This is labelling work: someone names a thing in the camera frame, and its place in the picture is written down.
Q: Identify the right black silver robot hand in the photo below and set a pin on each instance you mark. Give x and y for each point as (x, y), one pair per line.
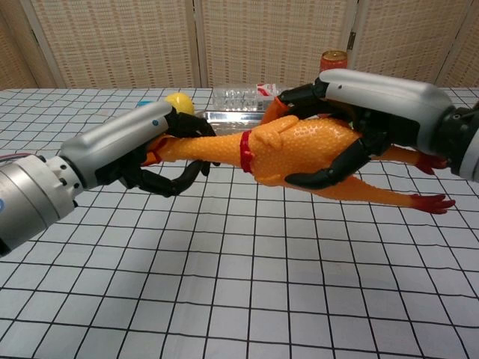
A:
(393, 101)

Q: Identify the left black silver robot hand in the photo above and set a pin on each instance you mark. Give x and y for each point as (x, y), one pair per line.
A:
(112, 142)

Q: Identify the yellow rubber chicken toy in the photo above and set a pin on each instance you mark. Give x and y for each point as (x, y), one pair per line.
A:
(299, 149)

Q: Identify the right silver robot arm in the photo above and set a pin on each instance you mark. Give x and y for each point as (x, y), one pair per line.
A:
(464, 142)

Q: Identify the shiny metal rectangular tray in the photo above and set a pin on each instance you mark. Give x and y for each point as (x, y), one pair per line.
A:
(232, 119)

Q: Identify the green blue water squirter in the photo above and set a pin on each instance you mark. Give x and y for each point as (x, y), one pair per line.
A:
(142, 103)

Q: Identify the orange drink can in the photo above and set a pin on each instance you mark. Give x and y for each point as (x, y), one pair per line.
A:
(333, 61)

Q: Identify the yellow pear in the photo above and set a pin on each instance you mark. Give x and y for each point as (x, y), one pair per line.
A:
(179, 102)

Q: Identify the beige woven folding screen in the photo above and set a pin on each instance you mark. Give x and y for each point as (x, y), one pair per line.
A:
(112, 45)

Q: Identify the clear plastic water bottle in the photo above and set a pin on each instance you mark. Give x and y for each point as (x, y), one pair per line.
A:
(232, 97)

